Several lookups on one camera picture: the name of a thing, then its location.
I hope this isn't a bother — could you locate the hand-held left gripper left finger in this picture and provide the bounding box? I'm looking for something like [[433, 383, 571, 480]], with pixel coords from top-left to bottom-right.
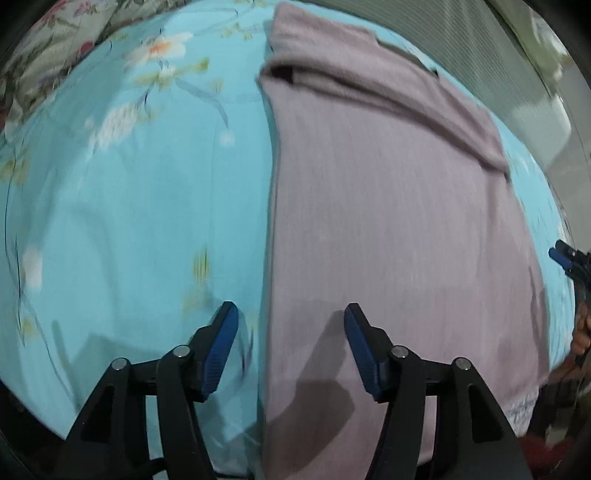
[[59, 301, 240, 480]]

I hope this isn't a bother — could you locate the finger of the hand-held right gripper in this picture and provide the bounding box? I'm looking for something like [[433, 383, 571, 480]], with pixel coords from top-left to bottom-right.
[[549, 239, 591, 282]]

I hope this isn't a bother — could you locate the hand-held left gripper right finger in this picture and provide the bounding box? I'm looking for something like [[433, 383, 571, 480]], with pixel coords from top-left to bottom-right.
[[344, 303, 533, 480]]

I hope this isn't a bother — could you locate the pink knit sweater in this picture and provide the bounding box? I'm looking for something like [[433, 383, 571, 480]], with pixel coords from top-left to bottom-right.
[[256, 1, 551, 480]]

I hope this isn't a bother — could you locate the person's right hand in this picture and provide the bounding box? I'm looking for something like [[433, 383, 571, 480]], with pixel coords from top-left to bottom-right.
[[571, 300, 591, 357]]

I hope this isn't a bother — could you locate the white furniture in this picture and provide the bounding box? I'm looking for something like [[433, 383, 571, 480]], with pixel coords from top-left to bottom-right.
[[501, 95, 571, 174]]

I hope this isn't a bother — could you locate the blue floral bed sheet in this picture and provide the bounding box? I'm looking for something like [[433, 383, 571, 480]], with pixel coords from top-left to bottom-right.
[[0, 0, 578, 477]]

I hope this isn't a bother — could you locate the grey floral pillow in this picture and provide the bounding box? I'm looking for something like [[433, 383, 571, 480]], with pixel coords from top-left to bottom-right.
[[0, 0, 185, 134]]

